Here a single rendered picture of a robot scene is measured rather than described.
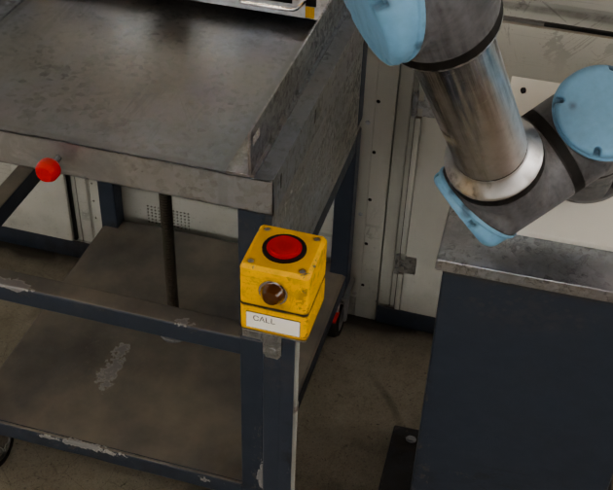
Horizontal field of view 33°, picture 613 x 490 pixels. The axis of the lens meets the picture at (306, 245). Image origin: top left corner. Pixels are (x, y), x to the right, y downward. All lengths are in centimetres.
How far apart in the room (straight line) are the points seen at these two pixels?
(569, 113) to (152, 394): 105
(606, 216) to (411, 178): 71
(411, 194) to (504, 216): 89
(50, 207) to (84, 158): 106
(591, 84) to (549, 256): 28
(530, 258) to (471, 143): 34
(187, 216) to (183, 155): 96
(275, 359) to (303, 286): 15
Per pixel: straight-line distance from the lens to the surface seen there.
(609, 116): 124
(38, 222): 253
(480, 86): 102
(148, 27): 170
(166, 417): 193
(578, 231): 144
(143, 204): 237
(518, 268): 138
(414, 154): 205
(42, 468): 212
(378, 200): 216
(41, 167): 141
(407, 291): 227
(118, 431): 192
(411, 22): 87
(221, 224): 232
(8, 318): 243
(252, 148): 132
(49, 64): 162
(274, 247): 113
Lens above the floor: 162
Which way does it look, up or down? 39 degrees down
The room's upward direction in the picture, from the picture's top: 2 degrees clockwise
